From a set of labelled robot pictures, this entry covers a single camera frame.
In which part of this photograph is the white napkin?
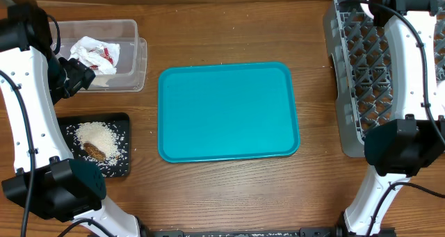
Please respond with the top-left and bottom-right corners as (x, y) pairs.
(70, 36), (120, 75)

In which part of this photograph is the red ketchup packet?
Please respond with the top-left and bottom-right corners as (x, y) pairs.
(88, 47), (114, 70)

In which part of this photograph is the brown food scrap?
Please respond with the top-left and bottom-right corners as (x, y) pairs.
(83, 142), (106, 162)

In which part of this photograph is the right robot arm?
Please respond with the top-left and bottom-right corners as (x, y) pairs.
(337, 0), (444, 236)

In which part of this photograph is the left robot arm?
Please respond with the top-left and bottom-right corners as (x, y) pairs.
(1, 3), (149, 236)

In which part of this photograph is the grey dishwasher rack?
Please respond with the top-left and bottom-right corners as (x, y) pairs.
(323, 0), (444, 158)

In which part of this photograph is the clear plastic bin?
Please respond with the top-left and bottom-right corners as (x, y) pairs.
(49, 19), (147, 92)

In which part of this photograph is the black plastic tray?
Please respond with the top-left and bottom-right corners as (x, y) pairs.
(55, 112), (131, 179)

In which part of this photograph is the spilled white rice pile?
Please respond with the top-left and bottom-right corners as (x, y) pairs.
(65, 121), (128, 177)

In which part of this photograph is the teal serving tray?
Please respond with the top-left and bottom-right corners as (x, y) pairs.
(158, 62), (301, 163)

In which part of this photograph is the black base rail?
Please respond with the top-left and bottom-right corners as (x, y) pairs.
(147, 227), (343, 237)

